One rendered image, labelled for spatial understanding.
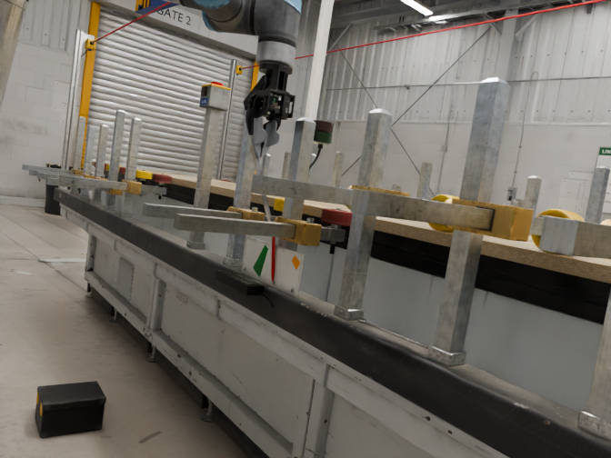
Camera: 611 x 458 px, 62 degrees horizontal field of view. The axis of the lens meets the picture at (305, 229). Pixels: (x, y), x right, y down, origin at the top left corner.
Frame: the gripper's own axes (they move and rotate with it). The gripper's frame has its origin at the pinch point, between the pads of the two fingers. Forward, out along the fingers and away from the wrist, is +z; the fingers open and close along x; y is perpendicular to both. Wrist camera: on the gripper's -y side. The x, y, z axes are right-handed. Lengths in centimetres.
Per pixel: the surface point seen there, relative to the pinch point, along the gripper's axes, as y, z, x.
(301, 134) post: 8.1, -5.1, 6.0
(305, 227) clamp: 15.4, 15.9, 5.6
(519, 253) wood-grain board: 56, 14, 25
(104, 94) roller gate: -786, -101, 160
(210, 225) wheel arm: 11.9, 17.4, -16.3
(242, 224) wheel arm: 11.9, 16.5, -8.9
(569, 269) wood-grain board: 65, 15, 25
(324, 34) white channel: -123, -77, 104
